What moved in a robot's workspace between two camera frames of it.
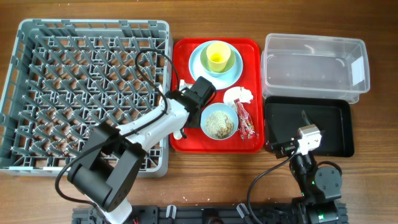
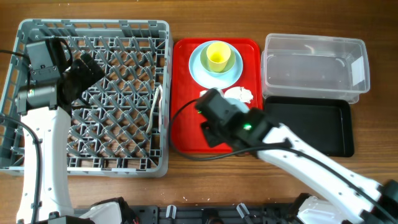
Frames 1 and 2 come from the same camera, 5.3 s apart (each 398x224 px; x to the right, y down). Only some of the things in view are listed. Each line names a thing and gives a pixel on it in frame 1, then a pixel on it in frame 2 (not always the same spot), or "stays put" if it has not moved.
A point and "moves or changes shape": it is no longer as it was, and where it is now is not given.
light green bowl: (204, 63) stays put
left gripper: (196, 124) → (79, 65)
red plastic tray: (252, 51) stays put
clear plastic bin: (305, 66) stays put
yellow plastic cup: (218, 53) stays put
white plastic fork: (183, 85) → (152, 112)
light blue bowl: (221, 107) moves or changes shape
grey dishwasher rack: (68, 78) stays put
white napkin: (231, 94) stays put
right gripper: (284, 149) → (210, 140)
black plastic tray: (333, 116) stays put
